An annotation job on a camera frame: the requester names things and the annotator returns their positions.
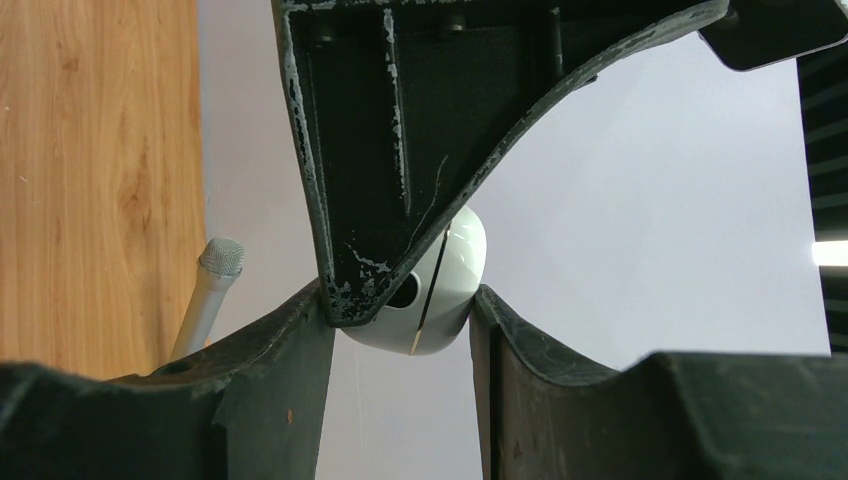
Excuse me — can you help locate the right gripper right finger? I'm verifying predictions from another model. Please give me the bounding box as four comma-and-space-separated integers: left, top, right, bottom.
469, 286, 847, 479

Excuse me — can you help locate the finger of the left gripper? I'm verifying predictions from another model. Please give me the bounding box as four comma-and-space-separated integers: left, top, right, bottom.
272, 1, 729, 328
699, 0, 847, 71

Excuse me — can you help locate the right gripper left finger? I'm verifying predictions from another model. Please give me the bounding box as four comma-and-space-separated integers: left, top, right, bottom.
1, 282, 335, 479

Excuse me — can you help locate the white earbud charging case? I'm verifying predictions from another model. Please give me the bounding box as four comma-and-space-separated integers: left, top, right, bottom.
343, 206, 487, 356

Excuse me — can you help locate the grey microphone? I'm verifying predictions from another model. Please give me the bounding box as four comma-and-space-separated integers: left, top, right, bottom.
169, 237, 245, 361

